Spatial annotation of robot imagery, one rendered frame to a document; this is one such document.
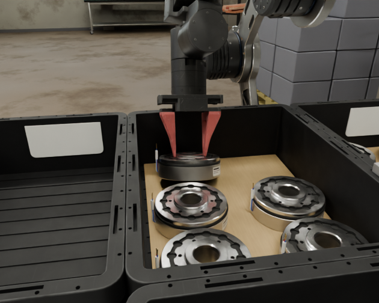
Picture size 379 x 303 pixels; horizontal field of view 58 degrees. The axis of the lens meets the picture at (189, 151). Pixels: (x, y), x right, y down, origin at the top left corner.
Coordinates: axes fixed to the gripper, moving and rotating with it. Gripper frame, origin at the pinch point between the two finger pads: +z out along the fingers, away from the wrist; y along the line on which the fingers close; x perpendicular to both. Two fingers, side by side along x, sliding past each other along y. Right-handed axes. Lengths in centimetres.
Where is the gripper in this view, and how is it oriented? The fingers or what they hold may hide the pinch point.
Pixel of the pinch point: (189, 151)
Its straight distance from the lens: 56.6
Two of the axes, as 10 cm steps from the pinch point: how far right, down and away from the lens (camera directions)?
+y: 9.9, -0.2, 1.3
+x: -1.3, -1.0, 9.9
